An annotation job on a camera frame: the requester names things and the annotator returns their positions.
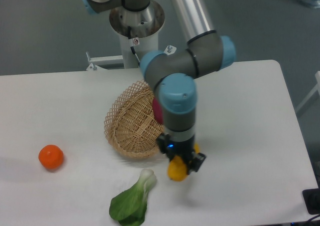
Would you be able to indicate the black device at table edge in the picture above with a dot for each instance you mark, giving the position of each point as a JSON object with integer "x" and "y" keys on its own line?
{"x": 312, "y": 200}

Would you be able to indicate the purple sweet potato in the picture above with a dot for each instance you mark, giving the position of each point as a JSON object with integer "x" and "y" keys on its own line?
{"x": 157, "y": 111}

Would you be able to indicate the orange tangerine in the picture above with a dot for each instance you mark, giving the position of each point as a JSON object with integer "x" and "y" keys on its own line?
{"x": 51, "y": 157}

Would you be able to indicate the white frame at right edge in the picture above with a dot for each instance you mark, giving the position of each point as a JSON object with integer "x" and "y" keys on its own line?
{"x": 310, "y": 98}

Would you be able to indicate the green bok choy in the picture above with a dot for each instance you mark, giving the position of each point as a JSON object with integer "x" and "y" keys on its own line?
{"x": 129, "y": 207}

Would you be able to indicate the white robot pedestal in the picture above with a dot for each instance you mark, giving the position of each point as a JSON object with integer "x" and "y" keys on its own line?
{"x": 138, "y": 33}

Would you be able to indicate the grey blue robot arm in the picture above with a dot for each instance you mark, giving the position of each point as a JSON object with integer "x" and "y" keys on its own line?
{"x": 170, "y": 76}

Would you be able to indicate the yellow mango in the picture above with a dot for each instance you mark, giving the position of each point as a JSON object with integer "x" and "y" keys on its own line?
{"x": 177, "y": 169}

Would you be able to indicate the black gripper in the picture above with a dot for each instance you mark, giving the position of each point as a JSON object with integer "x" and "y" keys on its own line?
{"x": 184, "y": 149}

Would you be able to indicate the woven wicker basket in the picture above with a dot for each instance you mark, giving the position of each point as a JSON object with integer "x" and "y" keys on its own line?
{"x": 130, "y": 126}

